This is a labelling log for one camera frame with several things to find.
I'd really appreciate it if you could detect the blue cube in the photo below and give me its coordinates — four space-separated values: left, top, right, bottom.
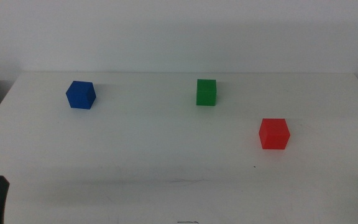
65 80 97 110

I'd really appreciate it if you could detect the green cube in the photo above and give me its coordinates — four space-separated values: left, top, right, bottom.
196 78 218 106

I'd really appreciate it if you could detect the red cube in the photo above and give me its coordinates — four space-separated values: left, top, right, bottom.
258 118 291 151

